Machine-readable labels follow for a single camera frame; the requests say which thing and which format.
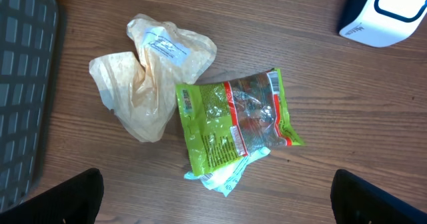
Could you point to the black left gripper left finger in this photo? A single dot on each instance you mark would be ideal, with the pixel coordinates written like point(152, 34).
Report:
point(76, 200)

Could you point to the white barcode scanner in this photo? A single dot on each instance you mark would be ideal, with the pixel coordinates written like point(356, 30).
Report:
point(380, 23)

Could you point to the grey plastic shopping basket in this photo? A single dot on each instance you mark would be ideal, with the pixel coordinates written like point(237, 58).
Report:
point(32, 36)

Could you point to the green candy bag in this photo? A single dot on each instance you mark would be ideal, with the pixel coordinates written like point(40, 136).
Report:
point(225, 122)

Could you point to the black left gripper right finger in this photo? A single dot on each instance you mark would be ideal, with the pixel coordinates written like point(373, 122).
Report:
point(355, 201)

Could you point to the beige snack bag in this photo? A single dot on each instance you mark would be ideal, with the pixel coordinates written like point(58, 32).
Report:
point(139, 87)

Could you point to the teal snack packet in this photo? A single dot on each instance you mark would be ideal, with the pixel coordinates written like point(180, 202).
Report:
point(225, 179)

